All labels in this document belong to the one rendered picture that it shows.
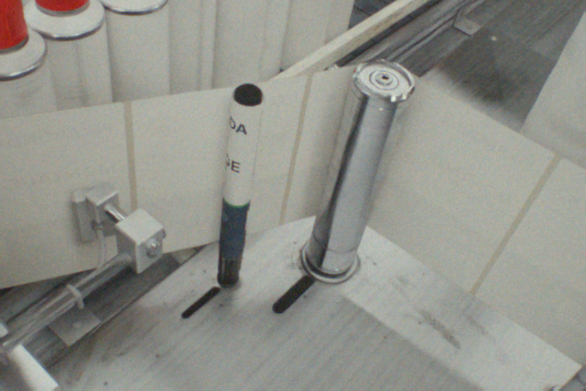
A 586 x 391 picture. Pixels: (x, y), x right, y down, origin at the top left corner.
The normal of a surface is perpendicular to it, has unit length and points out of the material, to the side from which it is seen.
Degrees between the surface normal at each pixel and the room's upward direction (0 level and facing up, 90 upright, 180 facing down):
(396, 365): 0
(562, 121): 90
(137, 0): 42
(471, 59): 0
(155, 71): 90
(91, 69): 90
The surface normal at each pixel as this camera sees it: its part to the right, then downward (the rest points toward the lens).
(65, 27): 0.25, 0.04
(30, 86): 0.73, 0.56
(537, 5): 0.14, -0.67
